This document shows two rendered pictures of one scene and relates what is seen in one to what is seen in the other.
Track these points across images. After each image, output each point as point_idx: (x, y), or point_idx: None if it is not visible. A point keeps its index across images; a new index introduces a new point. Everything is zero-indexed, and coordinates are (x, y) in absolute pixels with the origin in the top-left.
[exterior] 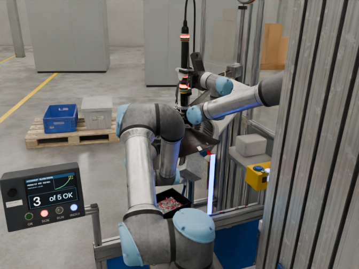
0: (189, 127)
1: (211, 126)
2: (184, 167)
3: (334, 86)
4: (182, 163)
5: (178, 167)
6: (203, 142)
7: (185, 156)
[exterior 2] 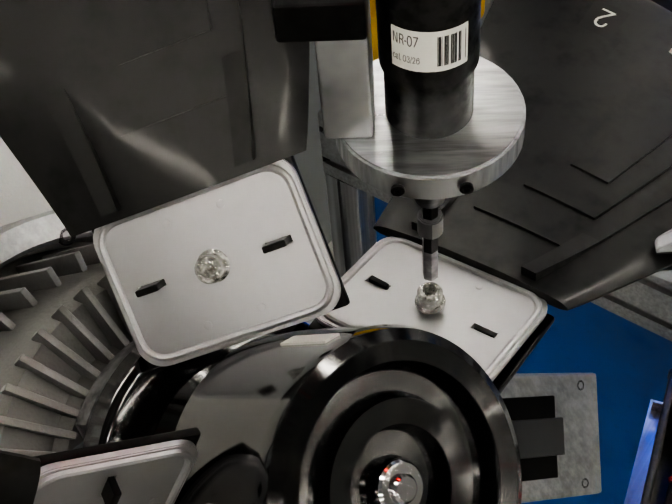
0: (389, 257)
1: (56, 252)
2: (589, 388)
3: None
4: (550, 426)
5: (569, 479)
6: (599, 44)
7: (503, 399)
